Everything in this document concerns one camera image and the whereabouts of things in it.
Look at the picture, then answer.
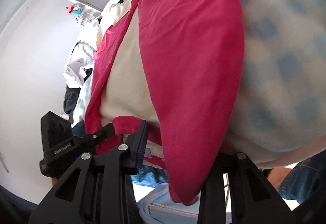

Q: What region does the cream and pink shirt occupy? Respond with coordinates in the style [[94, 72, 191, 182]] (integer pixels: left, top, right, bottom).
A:
[[85, 0, 244, 205]]

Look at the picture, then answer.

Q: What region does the white garment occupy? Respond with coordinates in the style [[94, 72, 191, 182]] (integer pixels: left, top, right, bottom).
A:
[[64, 41, 96, 88]]

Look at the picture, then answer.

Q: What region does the red blue plush toy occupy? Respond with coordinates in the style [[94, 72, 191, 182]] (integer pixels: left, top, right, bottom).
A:
[[66, 4, 85, 15]]

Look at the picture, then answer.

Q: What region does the blue checkered floral bedspread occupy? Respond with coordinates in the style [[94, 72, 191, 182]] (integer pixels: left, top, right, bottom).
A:
[[219, 0, 325, 166]]

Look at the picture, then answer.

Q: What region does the person's dark jeans leg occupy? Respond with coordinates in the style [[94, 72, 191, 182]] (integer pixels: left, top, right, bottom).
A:
[[262, 151, 325, 204]]

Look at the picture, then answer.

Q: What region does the white wall shelf rack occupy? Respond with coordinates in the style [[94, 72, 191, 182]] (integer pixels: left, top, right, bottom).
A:
[[76, 11, 101, 26]]

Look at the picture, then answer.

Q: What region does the light blue storage bag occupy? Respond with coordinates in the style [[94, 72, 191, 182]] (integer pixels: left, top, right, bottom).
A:
[[137, 183, 199, 224]]

